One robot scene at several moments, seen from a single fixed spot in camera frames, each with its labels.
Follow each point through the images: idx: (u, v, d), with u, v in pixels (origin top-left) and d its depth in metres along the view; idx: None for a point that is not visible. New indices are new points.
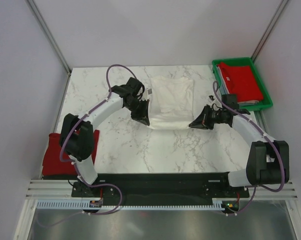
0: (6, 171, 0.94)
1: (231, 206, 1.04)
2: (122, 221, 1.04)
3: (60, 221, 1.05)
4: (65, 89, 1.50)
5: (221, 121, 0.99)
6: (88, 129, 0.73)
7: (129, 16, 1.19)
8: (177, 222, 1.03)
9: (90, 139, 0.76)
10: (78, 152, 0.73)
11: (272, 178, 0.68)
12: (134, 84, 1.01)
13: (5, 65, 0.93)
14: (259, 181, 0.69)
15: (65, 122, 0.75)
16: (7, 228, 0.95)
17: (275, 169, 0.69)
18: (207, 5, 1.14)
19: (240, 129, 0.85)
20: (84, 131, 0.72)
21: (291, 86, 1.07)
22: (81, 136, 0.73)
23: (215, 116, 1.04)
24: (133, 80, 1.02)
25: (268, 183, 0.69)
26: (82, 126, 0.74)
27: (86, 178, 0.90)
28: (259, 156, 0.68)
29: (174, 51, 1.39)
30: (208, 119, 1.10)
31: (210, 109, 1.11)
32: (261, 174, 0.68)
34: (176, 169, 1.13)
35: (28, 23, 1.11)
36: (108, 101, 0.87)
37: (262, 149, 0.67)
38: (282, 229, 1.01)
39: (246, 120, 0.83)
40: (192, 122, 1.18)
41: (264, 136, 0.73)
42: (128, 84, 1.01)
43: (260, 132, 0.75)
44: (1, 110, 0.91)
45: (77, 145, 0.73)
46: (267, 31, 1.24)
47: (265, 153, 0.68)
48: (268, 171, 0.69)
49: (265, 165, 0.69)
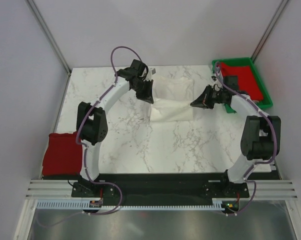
0: (6, 171, 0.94)
1: (231, 206, 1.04)
2: (122, 221, 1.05)
3: (60, 221, 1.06)
4: (65, 89, 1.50)
5: (220, 100, 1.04)
6: (102, 114, 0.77)
7: (129, 16, 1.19)
8: (176, 222, 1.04)
9: (105, 124, 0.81)
10: (95, 136, 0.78)
11: (264, 150, 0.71)
12: (138, 66, 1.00)
13: (5, 65, 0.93)
14: (251, 152, 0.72)
15: (79, 109, 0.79)
16: (8, 227, 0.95)
17: (268, 142, 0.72)
18: (207, 5, 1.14)
19: (238, 107, 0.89)
20: (98, 117, 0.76)
21: (291, 86, 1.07)
22: (95, 121, 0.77)
23: (215, 96, 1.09)
24: (136, 62, 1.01)
25: (260, 155, 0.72)
26: (95, 112, 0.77)
27: (91, 173, 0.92)
28: (253, 128, 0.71)
29: (175, 51, 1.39)
30: (209, 99, 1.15)
31: (212, 89, 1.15)
32: (253, 145, 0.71)
34: (176, 169, 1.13)
35: (29, 24, 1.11)
36: (116, 86, 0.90)
37: (254, 121, 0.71)
38: (282, 229, 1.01)
39: (244, 99, 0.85)
40: (193, 101, 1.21)
41: (259, 112, 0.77)
42: (132, 66, 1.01)
43: (255, 109, 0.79)
44: (1, 111, 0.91)
45: (93, 129, 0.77)
46: (267, 31, 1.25)
47: (258, 126, 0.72)
48: (260, 143, 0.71)
49: (257, 137, 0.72)
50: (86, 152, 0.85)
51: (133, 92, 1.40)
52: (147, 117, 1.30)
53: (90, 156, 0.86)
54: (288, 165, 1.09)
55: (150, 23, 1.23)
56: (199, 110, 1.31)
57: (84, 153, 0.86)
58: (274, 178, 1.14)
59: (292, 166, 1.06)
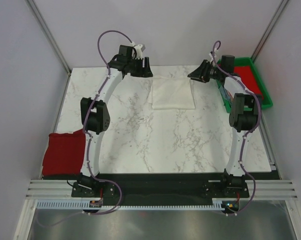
0: (7, 170, 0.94)
1: (231, 206, 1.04)
2: (122, 221, 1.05)
3: (60, 221, 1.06)
4: (65, 88, 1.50)
5: (217, 78, 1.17)
6: (104, 105, 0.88)
7: (129, 16, 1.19)
8: (177, 222, 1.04)
9: (106, 114, 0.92)
10: (101, 126, 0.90)
11: (247, 121, 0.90)
12: (125, 51, 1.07)
13: (5, 65, 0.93)
14: (237, 123, 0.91)
15: (82, 103, 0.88)
16: (8, 227, 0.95)
17: (251, 115, 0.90)
18: (207, 4, 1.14)
19: (230, 86, 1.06)
20: (100, 108, 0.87)
21: (290, 85, 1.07)
22: (98, 113, 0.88)
23: (212, 73, 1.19)
24: (123, 47, 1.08)
25: (244, 125, 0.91)
26: (97, 104, 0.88)
27: (93, 166, 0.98)
28: (239, 104, 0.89)
29: (175, 51, 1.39)
30: (206, 75, 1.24)
31: (210, 64, 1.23)
32: (238, 118, 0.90)
34: (176, 169, 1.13)
35: (29, 23, 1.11)
36: (110, 77, 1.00)
37: (240, 98, 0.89)
38: (282, 229, 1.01)
39: (234, 79, 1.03)
40: (191, 74, 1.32)
41: (245, 90, 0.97)
42: (120, 52, 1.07)
43: (242, 87, 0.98)
44: (1, 110, 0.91)
45: (97, 121, 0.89)
46: (267, 31, 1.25)
47: (243, 102, 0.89)
48: (244, 116, 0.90)
49: (242, 111, 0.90)
50: (90, 144, 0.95)
51: (132, 92, 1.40)
52: (147, 117, 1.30)
53: (92, 147, 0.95)
54: (288, 165, 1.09)
55: (150, 23, 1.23)
56: (199, 110, 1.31)
57: (87, 145, 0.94)
58: (274, 177, 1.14)
59: (292, 166, 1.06)
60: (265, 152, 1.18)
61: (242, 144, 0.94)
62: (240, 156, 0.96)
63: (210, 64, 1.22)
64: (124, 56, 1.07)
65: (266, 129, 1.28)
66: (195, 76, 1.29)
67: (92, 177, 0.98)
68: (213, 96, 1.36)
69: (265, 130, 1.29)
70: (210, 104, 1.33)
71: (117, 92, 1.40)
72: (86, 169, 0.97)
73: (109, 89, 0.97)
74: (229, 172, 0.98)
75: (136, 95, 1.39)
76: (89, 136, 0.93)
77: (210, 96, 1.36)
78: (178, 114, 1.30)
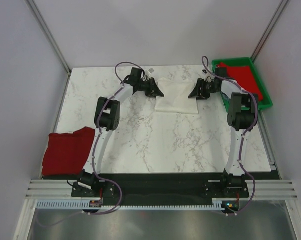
0: (6, 171, 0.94)
1: (231, 206, 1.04)
2: (122, 221, 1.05)
3: (60, 221, 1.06)
4: (65, 88, 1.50)
5: (213, 90, 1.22)
6: (118, 105, 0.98)
7: (129, 15, 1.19)
8: (177, 222, 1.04)
9: (118, 115, 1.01)
10: (111, 124, 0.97)
11: (245, 120, 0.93)
12: (136, 73, 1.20)
13: (4, 64, 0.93)
14: (236, 122, 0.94)
15: (100, 100, 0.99)
16: (8, 227, 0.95)
17: (249, 114, 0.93)
18: (207, 5, 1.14)
19: (226, 90, 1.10)
20: (115, 106, 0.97)
21: (290, 86, 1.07)
22: (112, 110, 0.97)
23: (209, 87, 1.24)
24: (135, 70, 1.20)
25: (242, 124, 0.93)
26: (113, 103, 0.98)
27: (97, 164, 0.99)
28: (236, 103, 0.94)
29: (175, 51, 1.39)
30: (204, 91, 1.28)
31: (204, 81, 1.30)
32: (236, 117, 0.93)
34: (176, 170, 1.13)
35: (28, 23, 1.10)
36: (125, 88, 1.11)
37: (237, 97, 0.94)
38: (282, 229, 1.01)
39: (230, 83, 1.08)
40: (190, 94, 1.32)
41: (242, 90, 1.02)
42: (131, 74, 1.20)
43: (239, 88, 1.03)
44: (0, 111, 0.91)
45: (109, 118, 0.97)
46: (267, 32, 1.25)
47: (240, 101, 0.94)
48: (243, 115, 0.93)
49: (240, 110, 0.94)
50: (98, 140, 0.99)
51: None
52: (147, 117, 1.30)
53: (100, 143, 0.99)
54: (288, 165, 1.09)
55: (150, 23, 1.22)
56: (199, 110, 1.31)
57: (96, 141, 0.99)
58: (274, 177, 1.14)
59: (292, 166, 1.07)
60: (265, 152, 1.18)
61: (241, 144, 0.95)
62: (240, 156, 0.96)
63: (205, 81, 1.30)
64: (134, 76, 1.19)
65: (265, 129, 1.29)
66: (194, 94, 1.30)
67: (94, 175, 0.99)
68: (213, 96, 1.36)
69: (265, 130, 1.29)
70: (210, 104, 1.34)
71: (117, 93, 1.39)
72: (88, 166, 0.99)
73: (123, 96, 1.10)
74: (229, 172, 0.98)
75: (136, 95, 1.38)
76: (99, 132, 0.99)
77: (210, 96, 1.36)
78: (178, 114, 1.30)
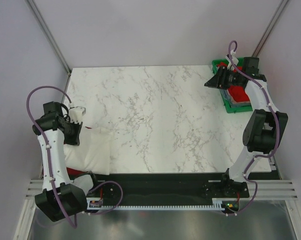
0: (6, 171, 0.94)
1: (231, 206, 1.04)
2: (122, 221, 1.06)
3: (60, 221, 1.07)
4: (65, 89, 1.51)
5: (237, 83, 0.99)
6: (70, 188, 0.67)
7: (128, 16, 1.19)
8: (177, 222, 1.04)
9: (79, 191, 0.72)
10: (80, 208, 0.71)
11: (262, 142, 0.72)
12: (53, 108, 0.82)
13: (4, 65, 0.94)
14: (250, 143, 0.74)
15: (40, 203, 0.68)
16: (8, 227, 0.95)
17: (269, 135, 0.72)
18: (207, 5, 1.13)
19: (251, 94, 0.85)
20: (67, 193, 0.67)
21: (291, 86, 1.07)
22: (69, 198, 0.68)
23: (232, 80, 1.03)
24: (49, 104, 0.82)
25: (259, 146, 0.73)
26: (62, 191, 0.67)
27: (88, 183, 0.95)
28: (256, 123, 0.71)
29: (174, 51, 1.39)
30: (225, 84, 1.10)
31: (228, 70, 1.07)
32: (253, 138, 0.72)
34: (176, 169, 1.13)
35: (28, 24, 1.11)
36: (53, 147, 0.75)
37: (259, 116, 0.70)
38: (282, 229, 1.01)
39: (258, 87, 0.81)
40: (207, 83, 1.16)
41: (268, 106, 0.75)
42: (47, 110, 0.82)
43: (267, 101, 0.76)
44: (1, 111, 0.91)
45: (74, 205, 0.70)
46: (267, 31, 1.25)
47: (262, 121, 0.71)
48: (260, 135, 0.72)
49: (259, 131, 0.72)
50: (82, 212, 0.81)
51: (133, 92, 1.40)
52: (147, 117, 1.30)
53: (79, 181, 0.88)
54: (288, 165, 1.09)
55: (150, 22, 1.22)
56: (199, 110, 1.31)
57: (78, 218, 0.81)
58: (273, 177, 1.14)
59: (292, 166, 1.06)
60: None
61: (249, 162, 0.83)
62: (245, 169, 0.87)
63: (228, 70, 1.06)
64: (51, 112, 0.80)
65: None
66: (212, 85, 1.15)
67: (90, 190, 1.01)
68: (213, 96, 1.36)
69: None
70: (210, 104, 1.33)
71: (106, 100, 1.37)
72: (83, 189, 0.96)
73: (61, 162, 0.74)
74: (231, 177, 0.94)
75: (136, 95, 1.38)
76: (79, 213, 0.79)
77: (210, 97, 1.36)
78: (178, 114, 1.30)
